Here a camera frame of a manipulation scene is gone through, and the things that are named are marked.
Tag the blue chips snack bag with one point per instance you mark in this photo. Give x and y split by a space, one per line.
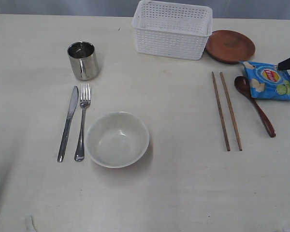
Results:
266 81

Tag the dark wooden spoon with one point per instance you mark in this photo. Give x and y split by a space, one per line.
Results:
241 84

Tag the brown round wooden plate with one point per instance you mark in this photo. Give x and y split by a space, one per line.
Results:
229 46

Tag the brown wooden chopstick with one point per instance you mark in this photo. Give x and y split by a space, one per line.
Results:
220 113
231 111

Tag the white perforated plastic basket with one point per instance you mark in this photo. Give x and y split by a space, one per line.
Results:
172 30

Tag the glossy ceramic bowl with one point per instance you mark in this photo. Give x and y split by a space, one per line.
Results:
117 140

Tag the stainless steel cup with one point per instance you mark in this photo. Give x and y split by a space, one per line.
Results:
82 57

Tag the silver metal table knife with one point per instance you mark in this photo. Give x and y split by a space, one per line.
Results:
71 110

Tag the silver metal fork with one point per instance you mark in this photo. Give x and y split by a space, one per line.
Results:
85 100

